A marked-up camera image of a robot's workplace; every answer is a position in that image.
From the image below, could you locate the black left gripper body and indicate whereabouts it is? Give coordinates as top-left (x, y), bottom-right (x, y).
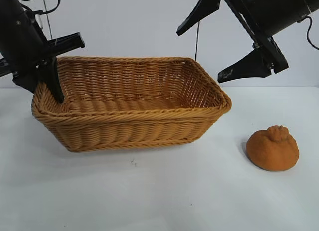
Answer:
top-left (0, 8), bottom-right (85, 78)

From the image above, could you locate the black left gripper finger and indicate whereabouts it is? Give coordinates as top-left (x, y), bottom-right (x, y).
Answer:
top-left (12, 67), bottom-right (40, 94)
top-left (36, 56), bottom-right (65, 104)

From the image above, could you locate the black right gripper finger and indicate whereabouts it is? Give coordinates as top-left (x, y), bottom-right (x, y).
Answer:
top-left (176, 0), bottom-right (224, 36)
top-left (217, 48), bottom-right (272, 84)

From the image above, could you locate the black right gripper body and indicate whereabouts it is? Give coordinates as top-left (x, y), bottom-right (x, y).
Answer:
top-left (223, 0), bottom-right (312, 74)

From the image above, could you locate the bumpy orange fruit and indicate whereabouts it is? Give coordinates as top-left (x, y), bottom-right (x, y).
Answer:
top-left (245, 125), bottom-right (299, 171)

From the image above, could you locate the woven wicker rectangular basket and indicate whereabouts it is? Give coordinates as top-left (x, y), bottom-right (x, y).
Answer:
top-left (31, 56), bottom-right (232, 153)

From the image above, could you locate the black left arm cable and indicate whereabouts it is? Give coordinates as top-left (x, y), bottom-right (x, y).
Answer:
top-left (23, 0), bottom-right (62, 29)

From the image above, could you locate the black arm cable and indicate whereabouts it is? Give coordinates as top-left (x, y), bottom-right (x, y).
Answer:
top-left (23, 0), bottom-right (62, 29)
top-left (304, 16), bottom-right (319, 51)

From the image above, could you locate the thin grey vertical cord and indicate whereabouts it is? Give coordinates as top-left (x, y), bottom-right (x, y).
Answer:
top-left (42, 0), bottom-right (52, 41)
top-left (195, 21), bottom-right (200, 60)

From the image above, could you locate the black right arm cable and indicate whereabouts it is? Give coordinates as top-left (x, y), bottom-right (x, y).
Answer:
top-left (304, 16), bottom-right (319, 51)

